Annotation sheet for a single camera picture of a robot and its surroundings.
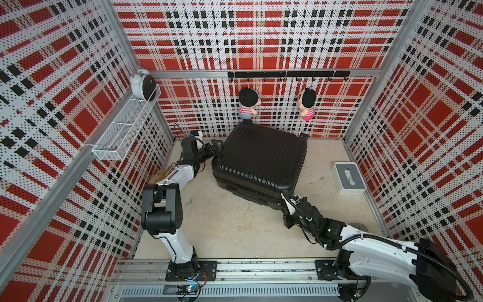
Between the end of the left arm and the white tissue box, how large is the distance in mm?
640

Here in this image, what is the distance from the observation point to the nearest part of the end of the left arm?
0.75 m

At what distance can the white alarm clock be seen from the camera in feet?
2.59

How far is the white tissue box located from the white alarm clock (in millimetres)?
1000

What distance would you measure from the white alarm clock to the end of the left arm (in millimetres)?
257

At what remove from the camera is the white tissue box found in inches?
37.3

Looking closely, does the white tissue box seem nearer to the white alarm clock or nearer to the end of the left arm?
the end of the left arm
